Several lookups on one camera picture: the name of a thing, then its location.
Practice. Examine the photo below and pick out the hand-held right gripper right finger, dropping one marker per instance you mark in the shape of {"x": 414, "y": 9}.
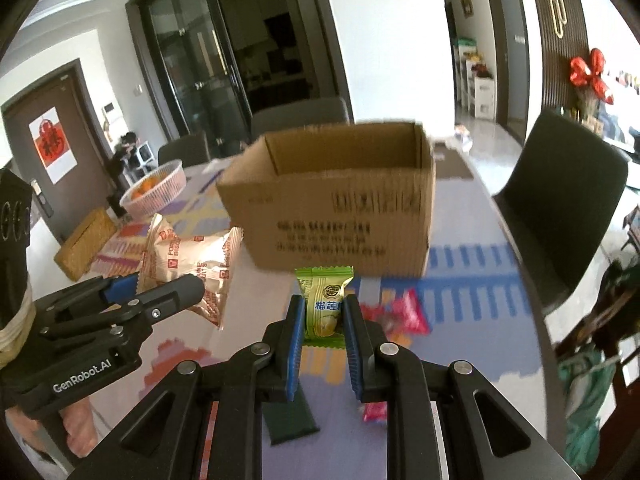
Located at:
{"x": 352, "y": 345}

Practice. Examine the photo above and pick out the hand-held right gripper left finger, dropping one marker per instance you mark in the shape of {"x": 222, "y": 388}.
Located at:
{"x": 296, "y": 345}

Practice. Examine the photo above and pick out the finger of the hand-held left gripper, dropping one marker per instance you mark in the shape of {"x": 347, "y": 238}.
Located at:
{"x": 175, "y": 295}
{"x": 122, "y": 287}

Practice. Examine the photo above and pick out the beige checkered snack packet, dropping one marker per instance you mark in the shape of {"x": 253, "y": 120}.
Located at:
{"x": 195, "y": 255}

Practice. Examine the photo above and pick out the light green snack packet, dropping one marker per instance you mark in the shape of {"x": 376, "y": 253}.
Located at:
{"x": 324, "y": 287}

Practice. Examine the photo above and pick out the brown cardboard box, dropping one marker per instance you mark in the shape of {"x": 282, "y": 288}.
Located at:
{"x": 330, "y": 220}

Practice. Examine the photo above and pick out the person's left hand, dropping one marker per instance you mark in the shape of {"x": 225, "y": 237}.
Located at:
{"x": 81, "y": 425}

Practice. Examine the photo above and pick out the pink snack packet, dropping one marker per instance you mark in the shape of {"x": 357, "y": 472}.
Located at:
{"x": 400, "y": 315}

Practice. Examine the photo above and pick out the yellow woven box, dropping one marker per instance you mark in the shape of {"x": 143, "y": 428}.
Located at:
{"x": 82, "y": 245}

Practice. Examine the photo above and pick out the dark green flat box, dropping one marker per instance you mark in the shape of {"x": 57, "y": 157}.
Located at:
{"x": 290, "y": 420}

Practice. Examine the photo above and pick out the pink plastic basket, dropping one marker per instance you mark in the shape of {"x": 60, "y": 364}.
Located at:
{"x": 155, "y": 195}

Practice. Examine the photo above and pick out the pile of oranges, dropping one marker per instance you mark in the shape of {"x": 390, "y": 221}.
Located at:
{"x": 147, "y": 185}

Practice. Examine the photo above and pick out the black bag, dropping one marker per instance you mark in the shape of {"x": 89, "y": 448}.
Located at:
{"x": 125, "y": 147}

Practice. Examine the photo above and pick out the dark grey dining chair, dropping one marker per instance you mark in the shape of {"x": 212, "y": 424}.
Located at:
{"x": 300, "y": 117}
{"x": 565, "y": 200}
{"x": 185, "y": 150}

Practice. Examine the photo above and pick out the red and white door poster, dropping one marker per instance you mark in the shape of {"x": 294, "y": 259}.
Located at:
{"x": 52, "y": 145}

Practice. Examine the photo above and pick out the brown entry door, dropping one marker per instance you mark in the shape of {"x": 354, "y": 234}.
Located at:
{"x": 75, "y": 125}

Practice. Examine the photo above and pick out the brown placemat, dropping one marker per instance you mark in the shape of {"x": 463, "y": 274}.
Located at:
{"x": 450, "y": 162}

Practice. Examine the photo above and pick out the black glass sliding door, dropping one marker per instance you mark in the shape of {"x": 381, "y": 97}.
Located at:
{"x": 200, "y": 60}

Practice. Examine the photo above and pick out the light green cloth bag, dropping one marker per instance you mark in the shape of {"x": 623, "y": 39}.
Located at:
{"x": 587, "y": 400}

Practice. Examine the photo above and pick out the wooden child chair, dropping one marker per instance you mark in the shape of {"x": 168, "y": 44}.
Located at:
{"x": 600, "y": 305}

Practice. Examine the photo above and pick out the white storage shelf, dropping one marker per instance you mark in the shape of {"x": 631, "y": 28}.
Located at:
{"x": 477, "y": 85}

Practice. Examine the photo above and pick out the grey interior door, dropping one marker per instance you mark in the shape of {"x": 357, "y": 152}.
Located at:
{"x": 510, "y": 55}

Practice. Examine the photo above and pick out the red foil balloon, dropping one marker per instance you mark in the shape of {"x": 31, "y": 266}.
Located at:
{"x": 590, "y": 77}

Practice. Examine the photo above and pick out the white wall intercom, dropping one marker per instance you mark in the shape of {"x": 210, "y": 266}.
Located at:
{"x": 111, "y": 112}

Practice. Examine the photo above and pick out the small framed wall picture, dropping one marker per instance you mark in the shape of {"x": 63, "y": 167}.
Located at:
{"x": 467, "y": 6}

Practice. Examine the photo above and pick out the gold loop wall ornament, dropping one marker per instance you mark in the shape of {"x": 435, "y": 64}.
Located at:
{"x": 558, "y": 12}

